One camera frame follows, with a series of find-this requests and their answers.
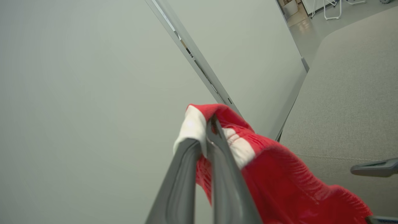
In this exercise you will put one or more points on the pale green partition panel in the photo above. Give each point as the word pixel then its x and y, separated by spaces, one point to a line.
pixel 248 62
pixel 77 109

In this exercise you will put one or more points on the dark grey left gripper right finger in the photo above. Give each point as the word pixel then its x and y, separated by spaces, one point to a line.
pixel 227 186

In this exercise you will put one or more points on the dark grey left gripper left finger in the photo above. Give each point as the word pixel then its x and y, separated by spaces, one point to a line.
pixel 177 186

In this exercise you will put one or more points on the cardboard box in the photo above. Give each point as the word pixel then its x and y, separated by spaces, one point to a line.
pixel 289 7

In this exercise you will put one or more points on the white metal stand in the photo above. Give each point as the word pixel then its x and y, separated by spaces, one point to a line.
pixel 332 18

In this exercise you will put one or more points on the grey aluminium partition post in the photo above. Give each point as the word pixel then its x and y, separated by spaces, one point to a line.
pixel 188 46

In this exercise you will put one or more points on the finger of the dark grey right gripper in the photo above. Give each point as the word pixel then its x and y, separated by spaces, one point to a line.
pixel 384 220
pixel 376 168

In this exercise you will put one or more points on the red and white knit garment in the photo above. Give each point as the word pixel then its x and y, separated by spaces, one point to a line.
pixel 279 180

